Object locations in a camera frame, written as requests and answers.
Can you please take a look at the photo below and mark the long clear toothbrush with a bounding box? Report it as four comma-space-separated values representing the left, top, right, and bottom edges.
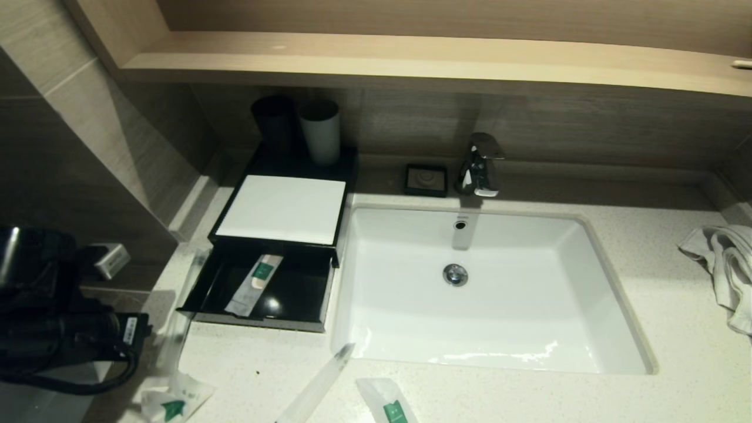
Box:
156, 248, 213, 380

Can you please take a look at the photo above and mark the white sachet with green print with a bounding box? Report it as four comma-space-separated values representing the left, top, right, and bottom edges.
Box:
140, 370, 216, 423

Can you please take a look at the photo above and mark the black amenity box with drawer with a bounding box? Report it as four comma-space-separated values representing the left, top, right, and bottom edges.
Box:
176, 143, 359, 334

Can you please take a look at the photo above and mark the black tapered cup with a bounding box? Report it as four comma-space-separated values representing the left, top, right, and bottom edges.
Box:
251, 95, 298, 157

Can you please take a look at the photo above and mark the grey sachet with green label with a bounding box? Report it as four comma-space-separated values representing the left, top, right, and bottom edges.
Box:
224, 254, 284, 318

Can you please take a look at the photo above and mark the white card sheet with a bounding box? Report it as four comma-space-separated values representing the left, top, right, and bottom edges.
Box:
216, 175, 347, 245

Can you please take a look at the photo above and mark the white packet with green label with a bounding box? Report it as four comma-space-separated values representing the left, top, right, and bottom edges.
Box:
356, 377, 419, 423

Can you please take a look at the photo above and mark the grey cup with dark rim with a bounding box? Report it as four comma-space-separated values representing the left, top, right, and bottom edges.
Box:
298, 100, 341, 167

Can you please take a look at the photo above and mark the black square soap dish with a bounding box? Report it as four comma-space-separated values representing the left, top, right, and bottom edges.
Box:
404, 164, 449, 198

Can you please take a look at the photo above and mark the white ceramic sink basin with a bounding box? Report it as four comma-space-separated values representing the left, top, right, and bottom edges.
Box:
331, 203, 657, 375

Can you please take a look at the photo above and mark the chrome faucet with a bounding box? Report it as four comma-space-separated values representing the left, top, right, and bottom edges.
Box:
455, 133, 506, 198

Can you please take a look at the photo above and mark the light wooden shelf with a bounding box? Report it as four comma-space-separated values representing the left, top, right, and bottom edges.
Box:
117, 31, 752, 99

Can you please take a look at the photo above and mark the white crumpled towel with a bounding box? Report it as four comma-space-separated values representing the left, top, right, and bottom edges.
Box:
677, 224, 752, 337

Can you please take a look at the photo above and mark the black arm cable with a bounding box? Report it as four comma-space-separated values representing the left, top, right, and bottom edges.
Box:
0, 347, 140, 396

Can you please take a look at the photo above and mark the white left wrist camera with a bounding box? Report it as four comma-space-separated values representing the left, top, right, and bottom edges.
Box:
88, 242, 132, 281

